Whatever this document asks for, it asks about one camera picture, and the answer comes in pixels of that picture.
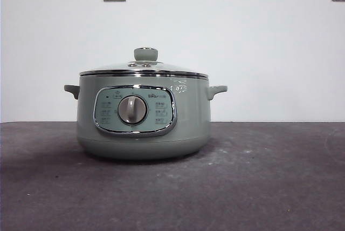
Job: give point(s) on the pale green electric cooking pot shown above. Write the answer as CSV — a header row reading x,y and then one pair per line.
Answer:
x,y
86,117

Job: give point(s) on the glass lid with green knob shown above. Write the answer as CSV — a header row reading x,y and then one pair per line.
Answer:
x,y
145,54

